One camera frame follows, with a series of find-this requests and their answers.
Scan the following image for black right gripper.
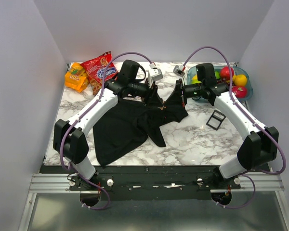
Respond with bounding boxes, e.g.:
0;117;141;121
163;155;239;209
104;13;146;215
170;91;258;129
164;79;204;107

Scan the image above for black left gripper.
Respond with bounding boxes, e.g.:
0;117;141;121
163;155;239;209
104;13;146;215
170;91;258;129
129;77;164;108

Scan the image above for black t-shirt garment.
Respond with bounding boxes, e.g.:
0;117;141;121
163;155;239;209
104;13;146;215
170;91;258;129
91;92;189;167

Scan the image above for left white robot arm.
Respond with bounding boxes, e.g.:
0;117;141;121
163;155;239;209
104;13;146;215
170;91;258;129
53;60;163;190

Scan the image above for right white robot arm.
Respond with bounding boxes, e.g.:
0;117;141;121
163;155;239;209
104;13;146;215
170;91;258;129
170;63;279;189

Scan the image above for yellow lemon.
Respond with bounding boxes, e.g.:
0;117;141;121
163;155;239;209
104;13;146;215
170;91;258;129
192;75;198;81

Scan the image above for red candy bag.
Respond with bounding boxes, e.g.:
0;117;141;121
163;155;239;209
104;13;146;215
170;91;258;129
80;51;112;96

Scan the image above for green lime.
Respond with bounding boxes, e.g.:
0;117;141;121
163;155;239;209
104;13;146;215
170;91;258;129
214;71;220;79

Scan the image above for red apple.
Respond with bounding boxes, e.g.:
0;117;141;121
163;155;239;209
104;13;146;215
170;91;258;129
220;66;235;81

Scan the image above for orange snack packet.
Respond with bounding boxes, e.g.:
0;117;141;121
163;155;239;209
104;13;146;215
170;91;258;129
65;63;89;93

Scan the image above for red pomegranate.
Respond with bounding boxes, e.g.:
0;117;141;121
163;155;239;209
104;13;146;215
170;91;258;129
232;86;248;99

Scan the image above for orange fruit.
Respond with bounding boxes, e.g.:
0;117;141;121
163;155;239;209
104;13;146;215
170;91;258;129
233;74;248;87

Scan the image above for teal plastic fruit bowl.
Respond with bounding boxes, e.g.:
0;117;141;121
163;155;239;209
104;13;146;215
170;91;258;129
185;65;253;101

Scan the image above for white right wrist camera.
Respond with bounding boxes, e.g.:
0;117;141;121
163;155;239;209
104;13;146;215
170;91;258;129
173;65;185;77

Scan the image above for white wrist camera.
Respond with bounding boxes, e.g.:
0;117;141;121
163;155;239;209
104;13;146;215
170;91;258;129
148;68;163;82
173;65;185;77

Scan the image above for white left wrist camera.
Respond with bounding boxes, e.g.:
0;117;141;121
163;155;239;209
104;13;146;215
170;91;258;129
148;68;163;82

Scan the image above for small black square frame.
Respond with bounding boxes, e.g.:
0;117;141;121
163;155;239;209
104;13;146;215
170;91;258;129
206;110;226;130

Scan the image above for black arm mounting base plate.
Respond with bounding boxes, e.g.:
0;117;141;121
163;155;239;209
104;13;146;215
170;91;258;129
39;165;273;202

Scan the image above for aluminium rail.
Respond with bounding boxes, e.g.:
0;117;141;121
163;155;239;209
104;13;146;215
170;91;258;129
29;172;285;193

